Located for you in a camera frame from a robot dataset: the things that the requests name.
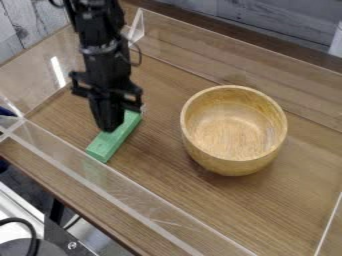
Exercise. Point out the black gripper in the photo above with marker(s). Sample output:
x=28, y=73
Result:
x=106, y=80

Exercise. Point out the green rectangular block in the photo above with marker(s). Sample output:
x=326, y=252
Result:
x=107, y=142

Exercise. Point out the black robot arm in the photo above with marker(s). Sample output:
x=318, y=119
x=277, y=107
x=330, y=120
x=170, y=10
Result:
x=98, y=21

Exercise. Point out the light brown wooden bowl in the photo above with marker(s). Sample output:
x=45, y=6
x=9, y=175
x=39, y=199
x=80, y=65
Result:
x=234, y=129

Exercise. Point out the black table leg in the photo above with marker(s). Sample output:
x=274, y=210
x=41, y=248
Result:
x=56, y=212

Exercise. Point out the clear acrylic enclosure wall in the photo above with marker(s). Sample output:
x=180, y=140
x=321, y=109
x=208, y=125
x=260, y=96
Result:
x=151, y=198

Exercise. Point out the black metal bracket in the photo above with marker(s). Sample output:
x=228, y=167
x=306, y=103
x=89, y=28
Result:
x=59, y=243

